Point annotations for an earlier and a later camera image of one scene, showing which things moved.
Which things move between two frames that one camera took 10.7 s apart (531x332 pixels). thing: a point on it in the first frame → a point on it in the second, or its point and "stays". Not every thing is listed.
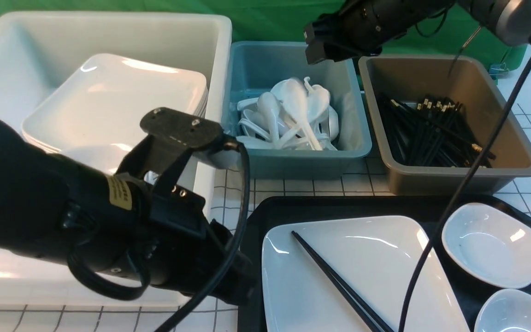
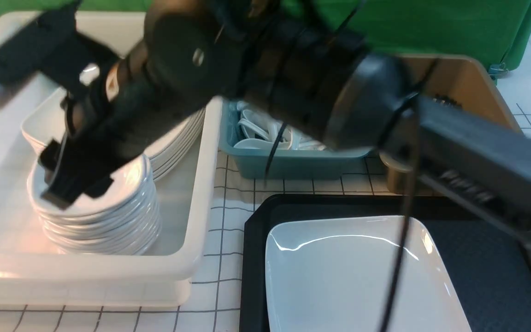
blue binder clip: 498,71 stays
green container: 284,20 stays
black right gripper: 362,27 → 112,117
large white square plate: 377,257 stays
